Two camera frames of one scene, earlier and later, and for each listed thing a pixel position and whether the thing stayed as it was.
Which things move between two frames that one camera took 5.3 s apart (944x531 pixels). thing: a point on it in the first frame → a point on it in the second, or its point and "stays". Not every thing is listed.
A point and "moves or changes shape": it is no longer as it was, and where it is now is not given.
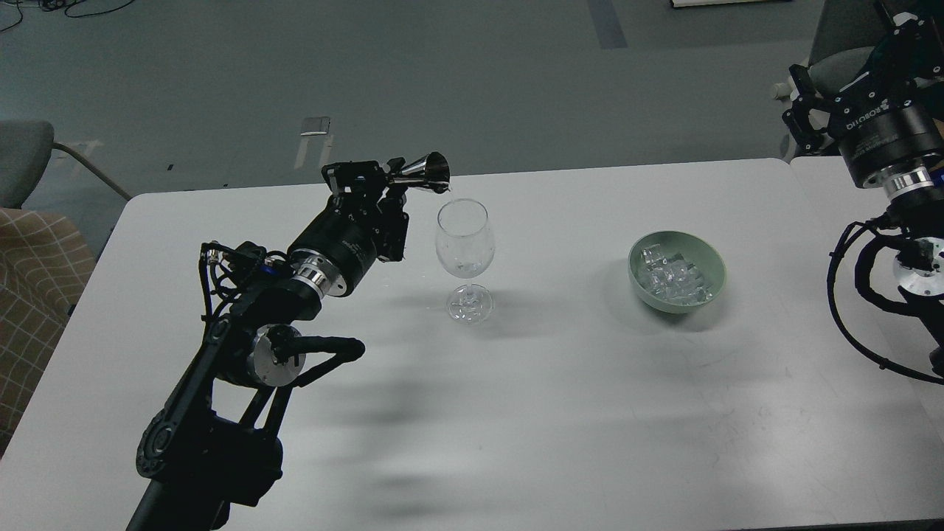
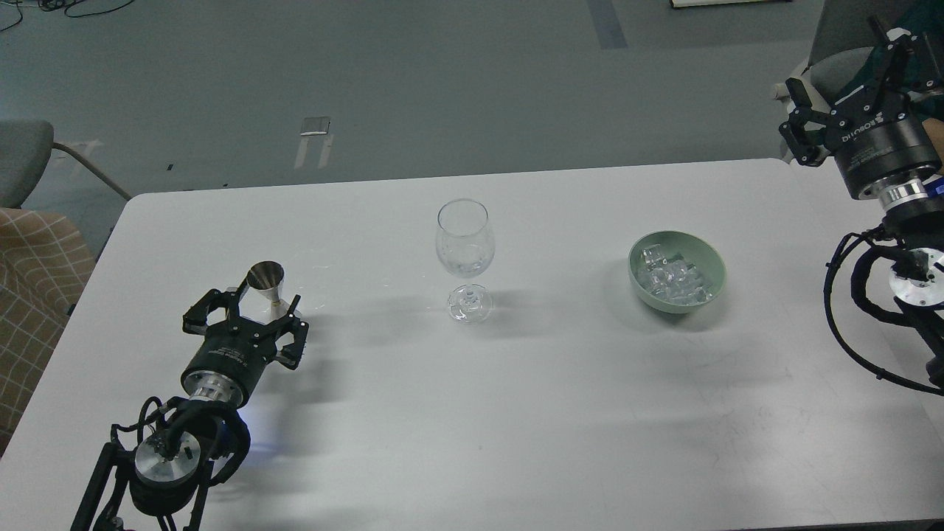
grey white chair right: (848, 32) stays
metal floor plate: (316, 126) stays
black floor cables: (48, 5) stays
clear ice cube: (672, 277) stays
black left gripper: (339, 245) → (231, 354)
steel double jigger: (432, 169) moves or changes shape
